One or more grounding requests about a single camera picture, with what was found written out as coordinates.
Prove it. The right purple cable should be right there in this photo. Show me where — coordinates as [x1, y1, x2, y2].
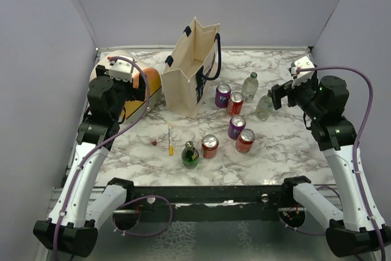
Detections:
[283, 65, 387, 261]

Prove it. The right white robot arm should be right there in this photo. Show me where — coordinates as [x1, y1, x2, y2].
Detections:
[268, 76, 390, 257]

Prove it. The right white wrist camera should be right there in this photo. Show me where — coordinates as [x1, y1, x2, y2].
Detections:
[289, 56, 315, 89]

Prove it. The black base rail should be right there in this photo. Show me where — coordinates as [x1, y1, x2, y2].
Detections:
[108, 178, 305, 228]

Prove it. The cream canvas tote bag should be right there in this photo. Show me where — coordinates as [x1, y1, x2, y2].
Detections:
[161, 18, 222, 119]

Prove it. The red soda can right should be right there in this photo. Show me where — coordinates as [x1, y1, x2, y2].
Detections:
[235, 128, 255, 153]

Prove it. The purple soda can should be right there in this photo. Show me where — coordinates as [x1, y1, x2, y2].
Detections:
[215, 83, 231, 108]
[228, 115, 246, 140]

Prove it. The purple soda can front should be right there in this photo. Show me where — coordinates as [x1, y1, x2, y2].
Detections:
[228, 115, 246, 140]

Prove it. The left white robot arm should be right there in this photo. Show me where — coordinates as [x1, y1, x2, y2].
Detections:
[33, 74, 150, 260]

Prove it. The green glass bottle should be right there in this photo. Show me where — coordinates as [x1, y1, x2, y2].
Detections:
[181, 141, 199, 169]

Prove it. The purple soda can rear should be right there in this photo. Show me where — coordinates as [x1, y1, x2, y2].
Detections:
[215, 83, 231, 108]

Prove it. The yellow white marker pen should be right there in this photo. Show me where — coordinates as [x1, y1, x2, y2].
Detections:
[168, 124, 174, 156]

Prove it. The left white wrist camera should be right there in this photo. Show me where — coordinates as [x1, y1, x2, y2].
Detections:
[108, 55, 135, 82]

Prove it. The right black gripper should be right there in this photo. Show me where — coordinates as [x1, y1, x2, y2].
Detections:
[269, 73, 324, 119]

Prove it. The clear glass bottle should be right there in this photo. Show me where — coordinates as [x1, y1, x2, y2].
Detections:
[255, 92, 274, 121]
[241, 72, 258, 103]

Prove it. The red cola can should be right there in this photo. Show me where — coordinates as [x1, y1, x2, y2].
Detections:
[227, 92, 244, 116]

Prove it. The red soda can front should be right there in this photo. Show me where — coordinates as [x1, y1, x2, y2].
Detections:
[202, 134, 219, 159]

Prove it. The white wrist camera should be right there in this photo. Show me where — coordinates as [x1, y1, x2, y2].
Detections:
[108, 55, 135, 82]
[289, 56, 315, 89]

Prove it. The red soda can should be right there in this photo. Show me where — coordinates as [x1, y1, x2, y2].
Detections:
[202, 134, 219, 159]
[235, 128, 255, 153]

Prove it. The purple cable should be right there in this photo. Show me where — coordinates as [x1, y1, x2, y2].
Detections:
[283, 65, 387, 261]
[52, 56, 174, 261]

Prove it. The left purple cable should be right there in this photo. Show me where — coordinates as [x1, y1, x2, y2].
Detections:
[52, 56, 174, 261]

